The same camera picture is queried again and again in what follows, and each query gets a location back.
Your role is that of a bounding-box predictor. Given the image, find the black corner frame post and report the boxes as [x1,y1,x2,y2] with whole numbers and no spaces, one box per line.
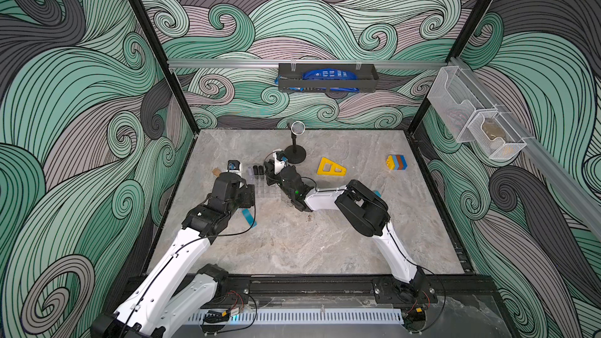
[128,0,200,136]
[406,0,493,139]

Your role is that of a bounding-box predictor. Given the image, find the teal curved arch block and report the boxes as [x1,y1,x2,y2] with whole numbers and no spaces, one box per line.
[242,209,257,228]

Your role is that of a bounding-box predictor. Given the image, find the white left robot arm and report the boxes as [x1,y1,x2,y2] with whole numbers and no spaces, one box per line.
[90,172,255,337]

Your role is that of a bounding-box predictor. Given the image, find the white perforated cable duct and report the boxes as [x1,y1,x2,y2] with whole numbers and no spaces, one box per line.
[217,308,404,326]

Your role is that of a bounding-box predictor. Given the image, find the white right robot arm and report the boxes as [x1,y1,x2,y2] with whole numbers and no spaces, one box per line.
[264,160,425,301]

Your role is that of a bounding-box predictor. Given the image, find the clear wall bin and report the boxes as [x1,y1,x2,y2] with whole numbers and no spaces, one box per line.
[427,66,526,161]

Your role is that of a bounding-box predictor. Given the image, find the clear acrylic lipstick organizer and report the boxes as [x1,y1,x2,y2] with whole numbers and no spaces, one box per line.
[246,165,284,200]

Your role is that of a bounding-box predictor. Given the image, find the black corner frame post left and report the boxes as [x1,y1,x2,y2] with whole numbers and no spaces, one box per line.
[128,0,200,136]

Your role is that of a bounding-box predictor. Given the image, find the silver mesh microphone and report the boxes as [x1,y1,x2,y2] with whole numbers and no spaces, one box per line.
[290,120,306,136]

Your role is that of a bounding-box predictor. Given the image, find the aluminium rail back wall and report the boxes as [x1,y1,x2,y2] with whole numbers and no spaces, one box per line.
[167,58,447,70]

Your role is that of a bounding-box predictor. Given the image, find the blue plastic object in tray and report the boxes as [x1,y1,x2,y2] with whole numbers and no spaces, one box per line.
[302,68,358,81]

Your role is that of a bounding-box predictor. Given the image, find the black wall shelf tray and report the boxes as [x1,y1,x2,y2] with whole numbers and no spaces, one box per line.
[275,62,380,93]

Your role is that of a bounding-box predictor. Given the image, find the yellow triangle stencil block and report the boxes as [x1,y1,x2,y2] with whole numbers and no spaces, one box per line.
[316,157,347,177]

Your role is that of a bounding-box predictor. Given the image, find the black corner frame post right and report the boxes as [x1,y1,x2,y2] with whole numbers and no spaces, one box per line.
[406,0,493,139]

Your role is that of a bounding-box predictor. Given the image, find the aluminium rail right wall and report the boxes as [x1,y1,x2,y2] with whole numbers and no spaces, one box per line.
[449,57,600,238]

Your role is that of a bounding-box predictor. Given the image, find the multicolour stacked toy bricks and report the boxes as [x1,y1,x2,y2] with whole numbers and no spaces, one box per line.
[386,154,408,171]

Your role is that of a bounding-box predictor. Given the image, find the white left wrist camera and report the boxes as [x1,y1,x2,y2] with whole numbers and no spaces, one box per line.
[227,160,242,176]

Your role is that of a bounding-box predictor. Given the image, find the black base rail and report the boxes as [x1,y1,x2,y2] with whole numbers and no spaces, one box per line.
[201,274,501,310]

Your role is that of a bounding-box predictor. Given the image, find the aluminium rail wall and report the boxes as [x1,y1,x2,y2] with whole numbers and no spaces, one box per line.
[167,58,447,70]
[449,57,600,238]

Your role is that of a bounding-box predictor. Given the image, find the black microphone stand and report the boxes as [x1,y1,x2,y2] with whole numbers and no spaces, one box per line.
[284,122,307,164]

